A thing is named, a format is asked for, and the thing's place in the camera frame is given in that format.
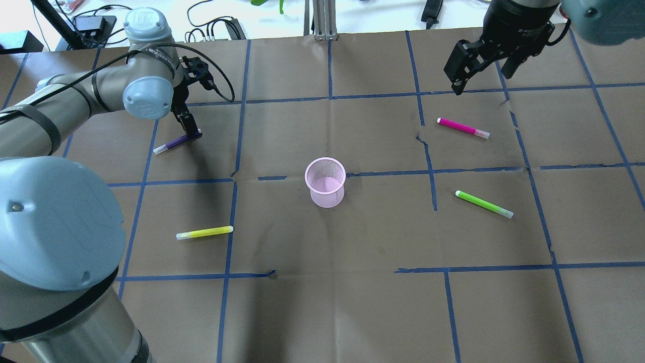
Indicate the purple marker pen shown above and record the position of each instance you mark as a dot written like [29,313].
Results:
[177,142]

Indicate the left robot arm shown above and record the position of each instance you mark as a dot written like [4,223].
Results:
[61,226]

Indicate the black power adapter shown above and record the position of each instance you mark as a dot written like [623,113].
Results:
[95,29]

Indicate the pink mesh cup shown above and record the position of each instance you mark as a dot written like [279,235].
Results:
[325,179]

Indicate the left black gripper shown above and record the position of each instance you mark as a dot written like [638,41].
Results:
[179,102]

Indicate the aluminium frame post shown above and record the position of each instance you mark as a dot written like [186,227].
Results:
[320,20]

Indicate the yellow marker pen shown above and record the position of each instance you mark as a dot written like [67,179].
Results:
[215,231]

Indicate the green marker pen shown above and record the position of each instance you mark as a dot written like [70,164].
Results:
[484,204]

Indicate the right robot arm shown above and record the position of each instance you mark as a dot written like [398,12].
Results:
[604,23]

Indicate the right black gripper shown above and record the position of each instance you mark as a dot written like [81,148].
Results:
[519,27]

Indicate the pink marker pen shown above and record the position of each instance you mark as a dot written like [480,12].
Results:
[463,128]

